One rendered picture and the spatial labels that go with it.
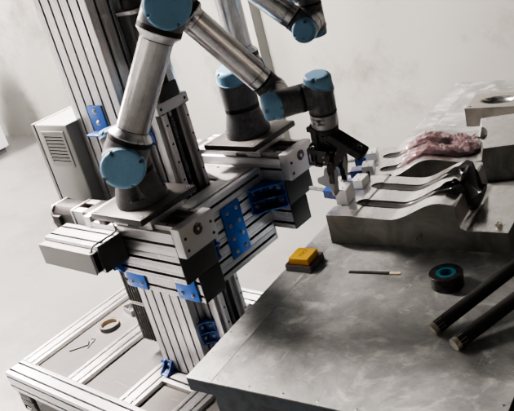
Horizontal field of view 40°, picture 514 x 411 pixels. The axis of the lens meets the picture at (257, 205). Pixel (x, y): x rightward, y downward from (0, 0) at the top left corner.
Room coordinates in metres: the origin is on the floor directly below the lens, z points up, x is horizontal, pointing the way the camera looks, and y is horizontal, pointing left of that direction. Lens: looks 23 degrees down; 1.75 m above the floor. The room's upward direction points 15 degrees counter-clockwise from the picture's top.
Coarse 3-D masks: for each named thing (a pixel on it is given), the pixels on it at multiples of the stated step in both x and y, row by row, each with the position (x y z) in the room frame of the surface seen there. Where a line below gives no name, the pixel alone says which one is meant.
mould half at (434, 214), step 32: (384, 192) 1.85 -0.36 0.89; (416, 192) 1.80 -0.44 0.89; (448, 192) 1.64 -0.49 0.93; (512, 192) 1.69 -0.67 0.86; (352, 224) 1.76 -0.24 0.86; (384, 224) 1.70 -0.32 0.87; (416, 224) 1.64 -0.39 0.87; (448, 224) 1.59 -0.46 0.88; (480, 224) 1.57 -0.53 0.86; (512, 224) 1.53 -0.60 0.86
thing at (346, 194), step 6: (342, 180) 1.87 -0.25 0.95; (348, 180) 1.86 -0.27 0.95; (312, 186) 1.91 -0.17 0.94; (342, 186) 1.84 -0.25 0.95; (348, 186) 1.83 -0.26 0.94; (324, 192) 1.87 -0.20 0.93; (330, 192) 1.85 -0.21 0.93; (342, 192) 1.83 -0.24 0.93; (348, 192) 1.83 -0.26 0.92; (330, 198) 1.86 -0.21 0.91; (336, 198) 1.84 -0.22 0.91; (342, 198) 1.83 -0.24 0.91; (348, 198) 1.83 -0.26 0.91; (342, 204) 1.84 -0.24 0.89; (348, 204) 1.83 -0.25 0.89
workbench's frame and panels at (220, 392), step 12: (192, 384) 1.35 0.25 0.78; (204, 384) 1.33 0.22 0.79; (216, 396) 1.34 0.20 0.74; (228, 396) 1.29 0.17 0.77; (240, 396) 1.27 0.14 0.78; (252, 396) 1.24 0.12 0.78; (264, 396) 1.22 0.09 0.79; (228, 408) 1.32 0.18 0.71; (240, 408) 1.30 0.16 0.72; (252, 408) 1.28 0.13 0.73; (264, 408) 1.26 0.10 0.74; (276, 408) 1.21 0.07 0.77; (288, 408) 1.19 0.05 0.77; (300, 408) 1.17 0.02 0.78; (312, 408) 1.15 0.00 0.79
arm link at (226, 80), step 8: (216, 72) 2.27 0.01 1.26; (224, 72) 2.24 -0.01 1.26; (216, 80) 2.26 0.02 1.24; (224, 80) 2.22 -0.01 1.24; (232, 80) 2.21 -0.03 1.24; (240, 80) 2.21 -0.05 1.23; (224, 88) 2.22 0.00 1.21; (232, 88) 2.21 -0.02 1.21; (240, 88) 2.21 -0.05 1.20; (248, 88) 2.22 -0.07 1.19; (224, 96) 2.23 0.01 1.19; (232, 96) 2.21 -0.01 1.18; (240, 96) 2.21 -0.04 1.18; (248, 96) 2.22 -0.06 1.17; (256, 96) 2.24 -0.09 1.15; (224, 104) 2.24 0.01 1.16; (232, 104) 2.22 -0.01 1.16; (240, 104) 2.21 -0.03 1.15; (248, 104) 2.21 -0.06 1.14
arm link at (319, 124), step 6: (336, 114) 1.80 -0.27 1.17; (312, 120) 1.80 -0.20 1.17; (318, 120) 1.79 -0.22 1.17; (324, 120) 1.78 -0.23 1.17; (330, 120) 1.78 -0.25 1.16; (336, 120) 1.80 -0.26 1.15; (312, 126) 1.81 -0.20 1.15; (318, 126) 1.79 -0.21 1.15; (324, 126) 1.79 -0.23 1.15; (330, 126) 1.79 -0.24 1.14
